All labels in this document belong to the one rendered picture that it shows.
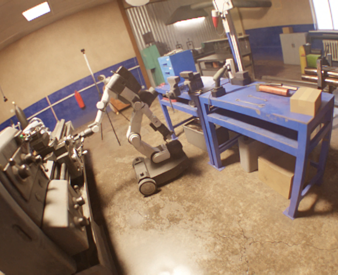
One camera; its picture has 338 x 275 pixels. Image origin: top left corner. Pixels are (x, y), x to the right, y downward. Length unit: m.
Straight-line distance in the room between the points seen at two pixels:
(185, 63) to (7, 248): 2.56
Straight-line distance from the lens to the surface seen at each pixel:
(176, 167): 2.15
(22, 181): 1.12
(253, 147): 1.93
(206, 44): 6.38
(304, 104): 1.21
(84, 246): 1.23
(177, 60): 2.53
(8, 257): 1.24
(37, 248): 1.11
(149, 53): 5.69
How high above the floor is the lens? 1.40
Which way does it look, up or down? 27 degrees down
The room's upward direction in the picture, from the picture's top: 19 degrees counter-clockwise
